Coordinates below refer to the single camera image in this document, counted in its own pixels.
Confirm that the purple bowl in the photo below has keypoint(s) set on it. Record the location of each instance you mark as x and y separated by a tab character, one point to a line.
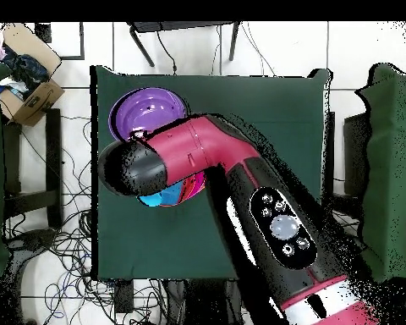
145	108

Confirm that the light blue cup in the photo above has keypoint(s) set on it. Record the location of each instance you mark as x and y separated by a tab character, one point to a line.
149	200

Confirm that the red bowl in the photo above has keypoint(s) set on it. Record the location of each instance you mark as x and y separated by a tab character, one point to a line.
187	191

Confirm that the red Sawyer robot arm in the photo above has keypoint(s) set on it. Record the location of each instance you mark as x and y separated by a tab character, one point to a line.
240	186

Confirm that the cardboard box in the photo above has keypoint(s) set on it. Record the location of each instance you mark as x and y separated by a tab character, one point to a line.
37	101

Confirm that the black metal stand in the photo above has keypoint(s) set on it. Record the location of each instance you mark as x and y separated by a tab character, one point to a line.
176	26

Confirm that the dark green tablecloth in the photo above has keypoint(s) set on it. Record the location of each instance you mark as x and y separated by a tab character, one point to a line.
257	94

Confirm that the dark blue clothes bundle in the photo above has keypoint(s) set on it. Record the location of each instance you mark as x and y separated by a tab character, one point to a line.
27	67

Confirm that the black floor equipment with knob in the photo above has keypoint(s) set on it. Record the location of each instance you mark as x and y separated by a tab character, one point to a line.
37	238

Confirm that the black power strip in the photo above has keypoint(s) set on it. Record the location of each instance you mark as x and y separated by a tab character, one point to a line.
123	298

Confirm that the black metal frame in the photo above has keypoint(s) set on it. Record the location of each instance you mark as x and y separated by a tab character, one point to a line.
53	152

